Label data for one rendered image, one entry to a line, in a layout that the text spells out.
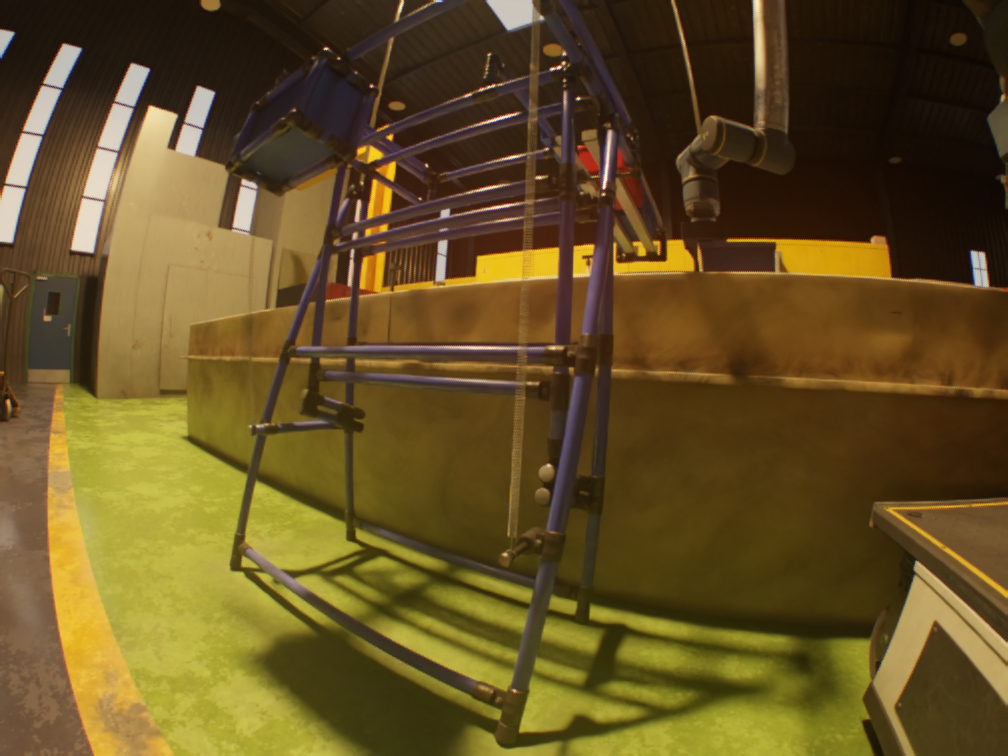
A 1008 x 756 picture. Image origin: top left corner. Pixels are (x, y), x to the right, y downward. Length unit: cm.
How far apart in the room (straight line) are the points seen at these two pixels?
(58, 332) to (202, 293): 422
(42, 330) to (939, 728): 1043
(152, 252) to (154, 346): 133
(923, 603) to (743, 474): 52
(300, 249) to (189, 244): 314
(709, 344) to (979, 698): 85
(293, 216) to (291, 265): 104
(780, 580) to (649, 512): 38
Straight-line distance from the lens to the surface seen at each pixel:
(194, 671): 92
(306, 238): 943
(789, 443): 101
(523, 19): 1146
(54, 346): 998
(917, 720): 73
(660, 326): 101
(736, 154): 122
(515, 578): 106
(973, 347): 119
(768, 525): 104
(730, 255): 104
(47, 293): 1005
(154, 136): 719
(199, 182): 856
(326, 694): 83
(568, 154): 85
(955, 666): 66
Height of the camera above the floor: 57
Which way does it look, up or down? 1 degrees down
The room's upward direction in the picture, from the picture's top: 3 degrees clockwise
